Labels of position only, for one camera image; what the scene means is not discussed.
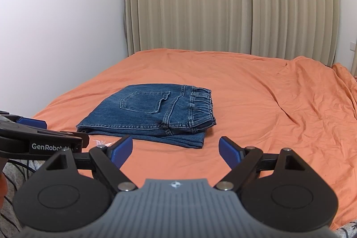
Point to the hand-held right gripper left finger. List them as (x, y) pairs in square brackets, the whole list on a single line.
[(122, 150)]

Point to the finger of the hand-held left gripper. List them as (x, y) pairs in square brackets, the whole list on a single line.
[(30, 122), (55, 137)]

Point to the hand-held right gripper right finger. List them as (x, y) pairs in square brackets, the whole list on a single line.
[(228, 153)]

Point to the blue denim pants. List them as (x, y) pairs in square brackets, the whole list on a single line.
[(145, 112)]

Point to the white cloth with pink print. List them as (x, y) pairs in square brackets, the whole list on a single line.
[(97, 141)]

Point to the grey striped clothing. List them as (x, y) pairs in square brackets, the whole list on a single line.
[(14, 199)]

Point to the orange bed sheet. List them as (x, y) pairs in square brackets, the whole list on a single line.
[(251, 93)]

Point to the orange duvet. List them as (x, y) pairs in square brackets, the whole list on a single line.
[(345, 84)]

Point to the grey leaf-print cloth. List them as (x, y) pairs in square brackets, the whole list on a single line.
[(347, 231)]

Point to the beige pleated curtain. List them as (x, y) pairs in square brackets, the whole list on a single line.
[(223, 3)]

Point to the white wall socket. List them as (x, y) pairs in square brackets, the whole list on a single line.
[(353, 46)]

